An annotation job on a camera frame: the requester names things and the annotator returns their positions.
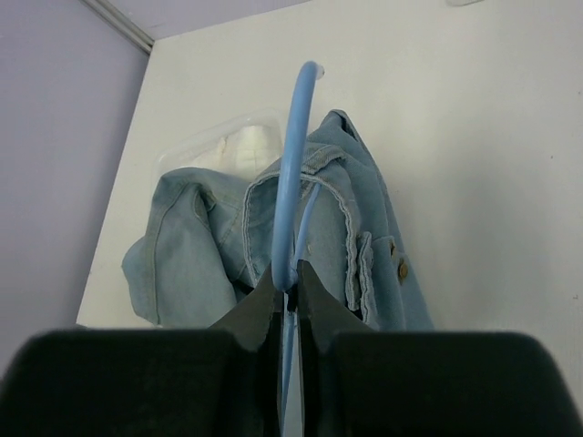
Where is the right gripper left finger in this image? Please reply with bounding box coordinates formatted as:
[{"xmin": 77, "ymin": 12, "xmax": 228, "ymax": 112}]
[{"xmin": 1, "ymin": 271, "xmax": 279, "ymax": 436}]

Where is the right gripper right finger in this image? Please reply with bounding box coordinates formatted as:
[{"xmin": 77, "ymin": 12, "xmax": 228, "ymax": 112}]
[{"xmin": 297, "ymin": 262, "xmax": 577, "ymax": 436}]

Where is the denim skirt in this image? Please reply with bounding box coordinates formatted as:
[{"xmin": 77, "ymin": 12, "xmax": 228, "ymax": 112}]
[
  {"xmin": 243, "ymin": 108, "xmax": 435, "ymax": 331},
  {"xmin": 122, "ymin": 168, "xmax": 272, "ymax": 328}
]

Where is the blue wire hanger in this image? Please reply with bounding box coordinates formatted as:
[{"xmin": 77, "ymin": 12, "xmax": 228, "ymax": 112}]
[{"xmin": 271, "ymin": 61, "xmax": 324, "ymax": 429}]

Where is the white plastic basket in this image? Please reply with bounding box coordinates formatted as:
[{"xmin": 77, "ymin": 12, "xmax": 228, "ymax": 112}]
[{"xmin": 151, "ymin": 108, "xmax": 286, "ymax": 186}]

